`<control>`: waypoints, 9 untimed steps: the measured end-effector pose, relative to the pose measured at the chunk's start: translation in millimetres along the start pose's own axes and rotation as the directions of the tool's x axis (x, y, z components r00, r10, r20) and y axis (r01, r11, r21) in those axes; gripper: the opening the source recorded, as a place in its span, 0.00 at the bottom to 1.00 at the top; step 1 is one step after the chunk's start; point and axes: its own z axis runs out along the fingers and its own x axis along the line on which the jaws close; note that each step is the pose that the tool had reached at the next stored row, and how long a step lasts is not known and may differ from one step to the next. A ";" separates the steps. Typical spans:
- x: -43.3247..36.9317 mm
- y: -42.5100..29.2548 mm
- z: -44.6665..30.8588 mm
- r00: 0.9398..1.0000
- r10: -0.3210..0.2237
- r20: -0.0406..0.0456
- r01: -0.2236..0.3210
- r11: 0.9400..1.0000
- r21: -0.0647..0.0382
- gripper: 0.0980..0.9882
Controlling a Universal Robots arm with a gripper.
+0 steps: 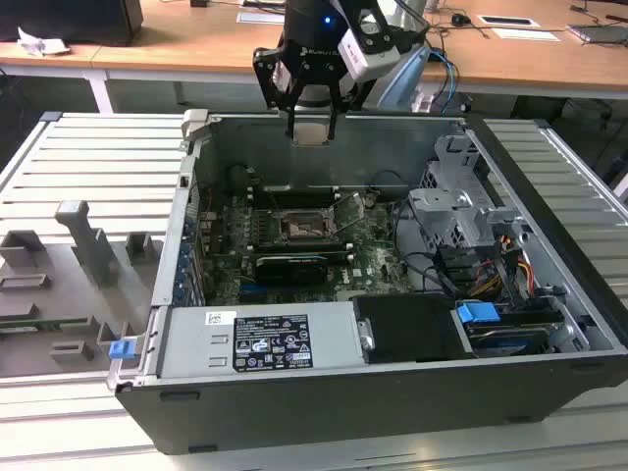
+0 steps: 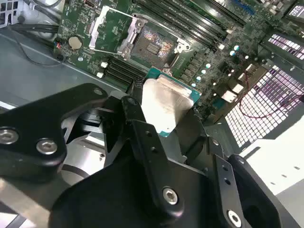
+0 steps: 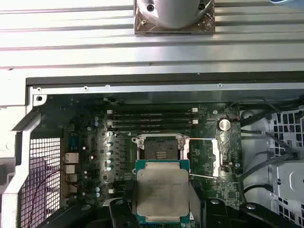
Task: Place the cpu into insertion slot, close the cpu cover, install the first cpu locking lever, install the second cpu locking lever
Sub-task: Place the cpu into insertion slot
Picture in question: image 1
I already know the grey power supply unit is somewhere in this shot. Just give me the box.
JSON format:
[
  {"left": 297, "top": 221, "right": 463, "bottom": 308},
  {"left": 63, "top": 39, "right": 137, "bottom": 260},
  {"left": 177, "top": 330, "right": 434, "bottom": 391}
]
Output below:
[{"left": 161, "top": 300, "right": 367, "bottom": 380}]

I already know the white camera on black bracket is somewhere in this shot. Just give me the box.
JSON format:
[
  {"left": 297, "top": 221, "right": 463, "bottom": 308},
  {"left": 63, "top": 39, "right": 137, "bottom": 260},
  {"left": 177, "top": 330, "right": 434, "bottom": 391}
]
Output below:
[{"left": 341, "top": 8, "right": 401, "bottom": 82}]

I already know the white paper sheet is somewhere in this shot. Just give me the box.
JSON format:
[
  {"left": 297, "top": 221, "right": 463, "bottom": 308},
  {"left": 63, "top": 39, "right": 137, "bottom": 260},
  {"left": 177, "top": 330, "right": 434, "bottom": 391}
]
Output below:
[{"left": 492, "top": 26, "right": 563, "bottom": 43}]

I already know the hard disk in blue carrier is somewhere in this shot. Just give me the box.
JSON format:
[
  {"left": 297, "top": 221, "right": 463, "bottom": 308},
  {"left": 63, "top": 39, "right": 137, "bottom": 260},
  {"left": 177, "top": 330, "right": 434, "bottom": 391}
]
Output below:
[{"left": 453, "top": 300, "right": 566, "bottom": 357}]

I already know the yellow red wire bundle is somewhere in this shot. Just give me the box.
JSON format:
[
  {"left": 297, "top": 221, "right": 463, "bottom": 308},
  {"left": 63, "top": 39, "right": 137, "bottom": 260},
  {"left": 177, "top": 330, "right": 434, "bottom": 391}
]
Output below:
[{"left": 468, "top": 259, "right": 536, "bottom": 298}]

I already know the black plastic bay cover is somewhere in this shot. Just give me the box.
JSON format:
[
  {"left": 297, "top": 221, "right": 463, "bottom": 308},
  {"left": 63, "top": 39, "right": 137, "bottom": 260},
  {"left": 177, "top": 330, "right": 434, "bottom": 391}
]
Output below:
[{"left": 352, "top": 293, "right": 473, "bottom": 365}]

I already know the grey parts rack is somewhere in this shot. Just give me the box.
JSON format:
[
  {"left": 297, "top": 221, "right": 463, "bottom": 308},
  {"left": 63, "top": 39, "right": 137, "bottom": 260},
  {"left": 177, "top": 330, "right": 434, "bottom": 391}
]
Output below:
[{"left": 0, "top": 199, "right": 164, "bottom": 379}]

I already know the grey laptop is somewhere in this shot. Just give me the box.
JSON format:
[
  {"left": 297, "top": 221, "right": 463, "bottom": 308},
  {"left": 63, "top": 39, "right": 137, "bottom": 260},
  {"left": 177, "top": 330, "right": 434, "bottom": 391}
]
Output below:
[{"left": 567, "top": 22, "right": 628, "bottom": 48}]

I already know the black RAM slot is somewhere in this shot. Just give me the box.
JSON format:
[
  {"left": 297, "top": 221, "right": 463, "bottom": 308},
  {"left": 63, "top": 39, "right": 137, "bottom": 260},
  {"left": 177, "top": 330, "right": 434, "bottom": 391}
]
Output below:
[
  {"left": 248, "top": 189, "right": 340, "bottom": 198},
  {"left": 214, "top": 243, "right": 357, "bottom": 261},
  {"left": 248, "top": 198, "right": 340, "bottom": 207},
  {"left": 214, "top": 238, "right": 355, "bottom": 252},
  {"left": 248, "top": 185, "right": 340, "bottom": 193},
  {"left": 248, "top": 194, "right": 340, "bottom": 202}
]

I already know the wooden desk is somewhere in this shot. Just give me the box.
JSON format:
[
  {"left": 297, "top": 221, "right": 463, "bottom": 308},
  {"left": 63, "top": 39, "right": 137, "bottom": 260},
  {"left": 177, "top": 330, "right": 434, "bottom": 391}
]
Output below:
[
  {"left": 0, "top": 41, "right": 107, "bottom": 115},
  {"left": 91, "top": 0, "right": 628, "bottom": 107}
]

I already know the green motherboard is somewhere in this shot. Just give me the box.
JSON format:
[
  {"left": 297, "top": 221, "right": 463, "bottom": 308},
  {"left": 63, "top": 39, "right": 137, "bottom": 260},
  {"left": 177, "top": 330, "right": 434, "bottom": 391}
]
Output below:
[{"left": 195, "top": 185, "right": 445, "bottom": 305}]

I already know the silver metal drive cage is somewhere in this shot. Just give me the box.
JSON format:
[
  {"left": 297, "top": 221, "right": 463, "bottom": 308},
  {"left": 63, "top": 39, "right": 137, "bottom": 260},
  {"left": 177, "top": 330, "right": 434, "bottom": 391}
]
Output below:
[{"left": 406, "top": 134, "right": 532, "bottom": 257}]

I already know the blue plastic case latch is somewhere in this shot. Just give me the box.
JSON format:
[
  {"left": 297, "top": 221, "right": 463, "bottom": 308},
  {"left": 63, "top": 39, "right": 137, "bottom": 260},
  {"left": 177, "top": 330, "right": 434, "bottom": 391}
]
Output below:
[{"left": 108, "top": 339, "right": 136, "bottom": 362}]

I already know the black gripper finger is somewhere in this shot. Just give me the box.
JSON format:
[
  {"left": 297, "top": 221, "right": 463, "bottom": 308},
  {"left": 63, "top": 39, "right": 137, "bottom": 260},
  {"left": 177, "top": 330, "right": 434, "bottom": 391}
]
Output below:
[
  {"left": 327, "top": 73, "right": 367, "bottom": 141},
  {"left": 253, "top": 46, "right": 308, "bottom": 143}
]

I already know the black computer box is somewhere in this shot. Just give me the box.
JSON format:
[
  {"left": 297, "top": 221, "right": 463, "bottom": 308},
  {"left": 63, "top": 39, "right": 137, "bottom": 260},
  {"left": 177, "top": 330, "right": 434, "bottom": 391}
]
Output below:
[{"left": 0, "top": 0, "right": 144, "bottom": 46}]

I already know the open black PC case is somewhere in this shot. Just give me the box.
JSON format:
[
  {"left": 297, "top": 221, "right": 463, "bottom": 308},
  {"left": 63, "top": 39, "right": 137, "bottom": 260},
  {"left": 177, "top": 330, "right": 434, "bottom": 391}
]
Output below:
[{"left": 106, "top": 108, "right": 628, "bottom": 455}]

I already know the desk cable hatch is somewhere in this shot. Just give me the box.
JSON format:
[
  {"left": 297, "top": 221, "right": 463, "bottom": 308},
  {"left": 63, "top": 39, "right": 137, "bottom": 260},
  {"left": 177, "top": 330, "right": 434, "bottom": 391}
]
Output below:
[
  {"left": 236, "top": 12, "right": 287, "bottom": 26},
  {"left": 478, "top": 14, "right": 542, "bottom": 28}
]

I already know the square silver CPU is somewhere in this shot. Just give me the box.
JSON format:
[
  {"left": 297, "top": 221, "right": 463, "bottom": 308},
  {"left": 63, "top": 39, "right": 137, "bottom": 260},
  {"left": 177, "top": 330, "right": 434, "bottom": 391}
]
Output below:
[{"left": 293, "top": 122, "right": 330, "bottom": 147}]

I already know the crumpled white paper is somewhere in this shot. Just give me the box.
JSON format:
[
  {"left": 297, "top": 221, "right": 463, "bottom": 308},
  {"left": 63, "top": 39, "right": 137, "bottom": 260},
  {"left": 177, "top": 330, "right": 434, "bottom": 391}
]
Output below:
[{"left": 17, "top": 26, "right": 71, "bottom": 56}]

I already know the black graphics card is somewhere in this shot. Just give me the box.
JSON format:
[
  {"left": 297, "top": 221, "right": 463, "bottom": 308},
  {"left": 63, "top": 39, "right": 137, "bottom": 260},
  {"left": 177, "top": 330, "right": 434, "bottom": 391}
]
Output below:
[{"left": 252, "top": 250, "right": 344, "bottom": 288}]

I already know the blue cable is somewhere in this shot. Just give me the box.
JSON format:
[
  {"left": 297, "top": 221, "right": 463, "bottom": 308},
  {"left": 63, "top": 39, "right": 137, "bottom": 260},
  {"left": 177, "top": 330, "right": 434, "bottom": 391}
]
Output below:
[{"left": 430, "top": 47, "right": 463, "bottom": 115}]

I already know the metal CPU socket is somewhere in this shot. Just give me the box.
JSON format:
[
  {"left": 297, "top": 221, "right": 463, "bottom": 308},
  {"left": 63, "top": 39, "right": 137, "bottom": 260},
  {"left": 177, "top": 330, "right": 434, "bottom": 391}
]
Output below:
[{"left": 277, "top": 208, "right": 340, "bottom": 244}]

